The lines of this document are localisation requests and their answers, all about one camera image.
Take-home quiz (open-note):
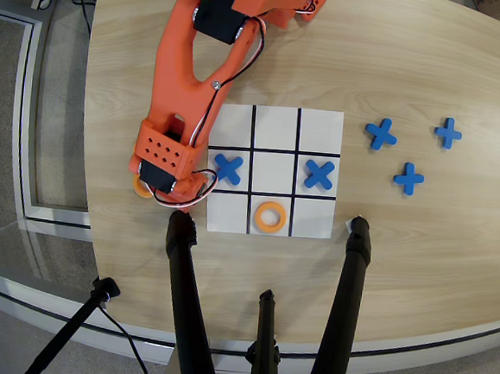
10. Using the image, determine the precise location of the thin black tripod leg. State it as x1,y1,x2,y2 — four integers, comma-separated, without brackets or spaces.
244,288,288,374

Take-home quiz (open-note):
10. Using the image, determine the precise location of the small white tag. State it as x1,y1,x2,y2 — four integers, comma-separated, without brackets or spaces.
344,214,363,237

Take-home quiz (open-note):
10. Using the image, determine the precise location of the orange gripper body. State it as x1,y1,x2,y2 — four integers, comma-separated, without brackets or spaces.
123,118,215,213

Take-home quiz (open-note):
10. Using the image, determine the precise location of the slim black stand pole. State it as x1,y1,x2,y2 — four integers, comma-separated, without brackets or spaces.
22,270,123,374

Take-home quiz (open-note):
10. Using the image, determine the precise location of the orange foam ring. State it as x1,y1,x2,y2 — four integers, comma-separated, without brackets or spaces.
252,200,288,236
130,173,155,200

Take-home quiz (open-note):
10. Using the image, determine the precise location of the blue foam cross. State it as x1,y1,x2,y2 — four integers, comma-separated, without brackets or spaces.
212,152,245,187
362,117,400,154
302,158,337,193
433,116,465,152
390,160,427,198

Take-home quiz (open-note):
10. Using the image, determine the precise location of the white glass partition frame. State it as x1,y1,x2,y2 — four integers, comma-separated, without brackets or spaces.
0,5,110,229

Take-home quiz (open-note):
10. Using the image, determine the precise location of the white tic-tac-toe grid sheet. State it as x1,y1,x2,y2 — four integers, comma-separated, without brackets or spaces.
199,101,346,242

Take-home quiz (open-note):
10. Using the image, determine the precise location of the black stand cable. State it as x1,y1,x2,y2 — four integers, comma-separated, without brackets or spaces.
91,303,155,374

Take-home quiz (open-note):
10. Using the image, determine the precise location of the thick black tripod leg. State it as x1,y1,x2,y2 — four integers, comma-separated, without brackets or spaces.
155,209,234,374
303,212,376,374

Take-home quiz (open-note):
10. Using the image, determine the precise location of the white robot wire bundle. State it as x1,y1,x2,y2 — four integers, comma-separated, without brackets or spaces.
150,8,269,217

